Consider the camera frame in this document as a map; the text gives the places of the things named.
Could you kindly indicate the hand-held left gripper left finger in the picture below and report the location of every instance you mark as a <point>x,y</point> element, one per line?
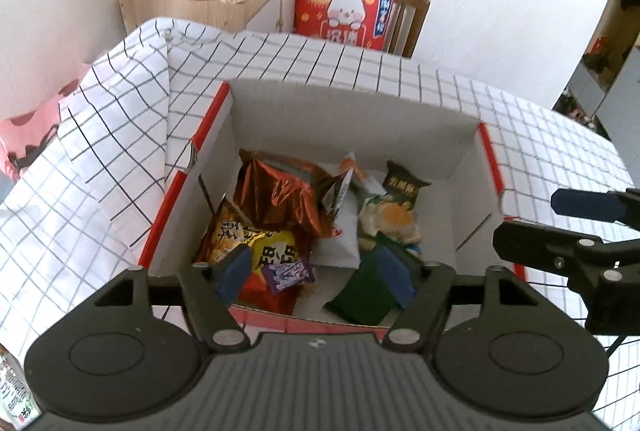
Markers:
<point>235,271</point>

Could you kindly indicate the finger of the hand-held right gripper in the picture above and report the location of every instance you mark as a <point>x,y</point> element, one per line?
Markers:
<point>540,246</point>
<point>585,203</point>

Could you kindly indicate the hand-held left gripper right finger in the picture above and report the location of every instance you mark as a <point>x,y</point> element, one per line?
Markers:
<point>395,276</point>

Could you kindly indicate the orange yellow chips packet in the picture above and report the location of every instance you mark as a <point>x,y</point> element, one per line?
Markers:
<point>225,236</point>

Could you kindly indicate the purple candy packet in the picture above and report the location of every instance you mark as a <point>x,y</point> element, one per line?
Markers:
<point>290,273</point>

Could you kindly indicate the orange green snack packet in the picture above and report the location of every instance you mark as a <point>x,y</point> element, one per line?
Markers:
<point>392,218</point>

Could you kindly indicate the white snack packet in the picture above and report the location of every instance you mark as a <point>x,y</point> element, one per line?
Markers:
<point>340,246</point>

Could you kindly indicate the brown foil snack packet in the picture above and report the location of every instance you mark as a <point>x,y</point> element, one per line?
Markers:
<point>280,196</point>

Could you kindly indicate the black snack packet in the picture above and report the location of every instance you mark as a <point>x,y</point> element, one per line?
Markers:
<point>405,186</point>

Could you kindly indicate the red and white cardboard box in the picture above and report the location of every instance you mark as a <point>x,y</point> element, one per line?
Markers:
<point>350,126</point>

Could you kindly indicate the grey lower cabinet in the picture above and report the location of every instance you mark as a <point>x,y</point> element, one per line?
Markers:
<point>620,106</point>

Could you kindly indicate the checked white tablecloth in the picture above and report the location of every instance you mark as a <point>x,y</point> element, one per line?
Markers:
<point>100,161</point>

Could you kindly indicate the pink printed cloth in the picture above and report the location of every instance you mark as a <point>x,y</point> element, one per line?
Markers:
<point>30,131</point>

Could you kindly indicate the printed drink bottle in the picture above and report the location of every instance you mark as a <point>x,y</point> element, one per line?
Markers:
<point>15,391</point>

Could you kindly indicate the wooden chair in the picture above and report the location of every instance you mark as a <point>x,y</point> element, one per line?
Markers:
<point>412,21</point>

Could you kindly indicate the red rabbit cushion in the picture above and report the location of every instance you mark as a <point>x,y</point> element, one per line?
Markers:
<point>340,8</point>

